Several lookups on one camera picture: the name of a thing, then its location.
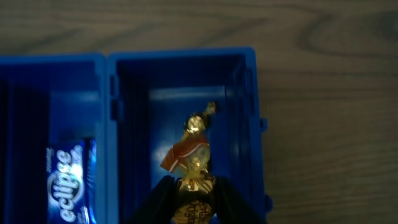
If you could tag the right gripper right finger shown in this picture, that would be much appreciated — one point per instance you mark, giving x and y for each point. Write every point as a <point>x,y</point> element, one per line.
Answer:
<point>233,208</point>

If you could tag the gold candy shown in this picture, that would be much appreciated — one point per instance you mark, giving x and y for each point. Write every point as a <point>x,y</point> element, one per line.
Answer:
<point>196,123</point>
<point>191,158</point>

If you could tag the blue candy pack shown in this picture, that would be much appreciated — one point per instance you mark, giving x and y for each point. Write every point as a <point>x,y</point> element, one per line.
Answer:
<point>92,174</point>
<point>66,186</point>

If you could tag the blue tray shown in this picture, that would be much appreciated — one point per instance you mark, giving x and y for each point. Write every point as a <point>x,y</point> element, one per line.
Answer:
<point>133,77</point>

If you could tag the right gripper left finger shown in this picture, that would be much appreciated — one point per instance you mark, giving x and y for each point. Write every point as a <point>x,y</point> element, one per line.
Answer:
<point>158,205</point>

